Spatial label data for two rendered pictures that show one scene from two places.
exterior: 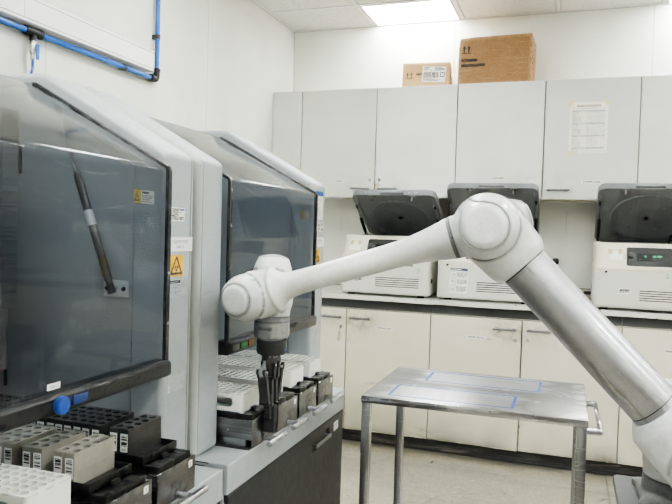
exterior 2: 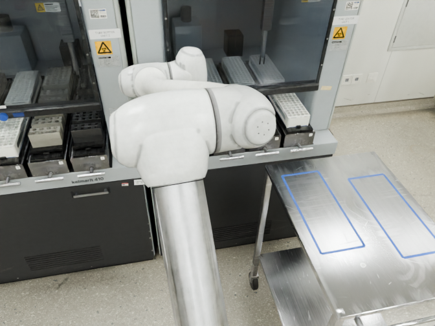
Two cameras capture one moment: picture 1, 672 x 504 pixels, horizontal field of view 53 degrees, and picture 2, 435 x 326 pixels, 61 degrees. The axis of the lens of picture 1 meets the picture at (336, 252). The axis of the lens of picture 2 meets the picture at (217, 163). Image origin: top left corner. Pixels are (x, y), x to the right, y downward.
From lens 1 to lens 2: 1.51 m
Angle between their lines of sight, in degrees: 65
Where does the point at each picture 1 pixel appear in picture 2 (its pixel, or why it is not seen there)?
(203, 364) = not seen: hidden behind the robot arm
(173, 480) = (87, 162)
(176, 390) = not seen: hidden behind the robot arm
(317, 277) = (152, 90)
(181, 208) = (101, 9)
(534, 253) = (152, 184)
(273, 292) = (137, 87)
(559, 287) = (162, 227)
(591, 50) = not seen: outside the picture
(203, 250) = (136, 36)
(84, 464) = (37, 140)
